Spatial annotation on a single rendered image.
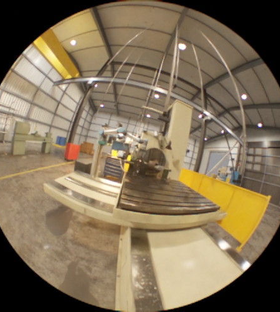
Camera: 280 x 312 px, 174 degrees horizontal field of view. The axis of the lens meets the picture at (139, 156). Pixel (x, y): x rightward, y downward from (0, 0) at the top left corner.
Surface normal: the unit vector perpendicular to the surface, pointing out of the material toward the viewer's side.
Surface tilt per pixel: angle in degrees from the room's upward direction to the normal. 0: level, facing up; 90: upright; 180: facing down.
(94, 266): 0
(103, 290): 0
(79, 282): 0
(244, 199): 90
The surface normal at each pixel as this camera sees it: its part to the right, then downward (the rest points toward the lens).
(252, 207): -0.96, -0.26
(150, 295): 0.25, -0.97
